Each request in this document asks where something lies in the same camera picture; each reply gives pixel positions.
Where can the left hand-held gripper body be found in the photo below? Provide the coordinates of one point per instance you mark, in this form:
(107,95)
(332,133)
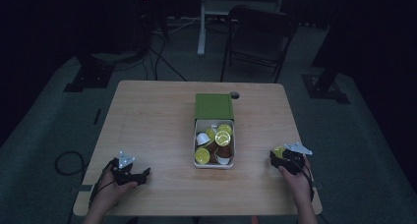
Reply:
(123,170)

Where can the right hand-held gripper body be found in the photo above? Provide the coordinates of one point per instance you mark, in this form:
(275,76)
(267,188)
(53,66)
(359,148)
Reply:
(291,158)

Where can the yellow-lidded coffee capsule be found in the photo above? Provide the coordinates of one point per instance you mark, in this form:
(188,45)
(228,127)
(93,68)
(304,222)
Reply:
(279,151)

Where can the white box tray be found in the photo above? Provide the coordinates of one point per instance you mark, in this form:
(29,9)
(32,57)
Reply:
(198,145)

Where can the person's left hand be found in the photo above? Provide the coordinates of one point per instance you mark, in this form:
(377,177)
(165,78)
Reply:
(109,193)

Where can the person's right hand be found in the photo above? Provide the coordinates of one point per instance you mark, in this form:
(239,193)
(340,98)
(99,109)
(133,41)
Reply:
(296,184)

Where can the small black stick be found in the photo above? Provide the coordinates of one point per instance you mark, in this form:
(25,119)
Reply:
(97,116)

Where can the pile of coffee capsules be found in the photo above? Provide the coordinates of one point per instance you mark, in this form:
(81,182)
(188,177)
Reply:
(214,143)

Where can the black stand with base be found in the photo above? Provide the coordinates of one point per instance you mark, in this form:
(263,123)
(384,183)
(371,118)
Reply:
(90,75)
(324,86)

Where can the black folding chair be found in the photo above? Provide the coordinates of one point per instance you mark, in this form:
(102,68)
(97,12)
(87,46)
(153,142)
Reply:
(259,37)

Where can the white metal desk frame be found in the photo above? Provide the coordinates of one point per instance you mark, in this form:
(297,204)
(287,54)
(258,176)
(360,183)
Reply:
(202,27)

